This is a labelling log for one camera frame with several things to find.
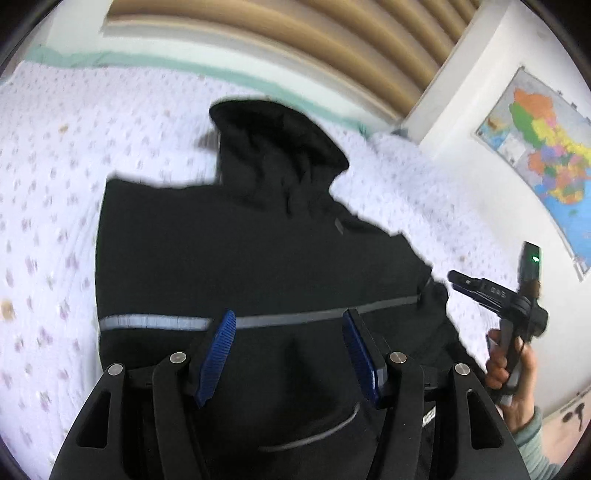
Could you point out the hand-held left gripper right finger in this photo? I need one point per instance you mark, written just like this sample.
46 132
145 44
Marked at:
364 357

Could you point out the wooden slatted headboard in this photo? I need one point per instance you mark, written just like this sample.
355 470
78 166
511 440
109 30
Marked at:
323 41

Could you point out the person's right forearm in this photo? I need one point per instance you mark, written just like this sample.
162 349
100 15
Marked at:
535 447

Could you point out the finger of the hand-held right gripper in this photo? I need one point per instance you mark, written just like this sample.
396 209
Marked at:
480 290

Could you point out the floral bed quilt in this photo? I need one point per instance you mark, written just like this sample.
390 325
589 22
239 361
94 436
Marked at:
60 221

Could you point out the black hooded jacket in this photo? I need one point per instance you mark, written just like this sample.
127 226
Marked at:
258 258

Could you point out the person's right hand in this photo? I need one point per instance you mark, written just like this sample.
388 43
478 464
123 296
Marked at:
517 387

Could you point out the colourful wall map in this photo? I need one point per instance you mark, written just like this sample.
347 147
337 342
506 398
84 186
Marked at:
545 147

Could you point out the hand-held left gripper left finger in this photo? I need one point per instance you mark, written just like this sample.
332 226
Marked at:
216 357

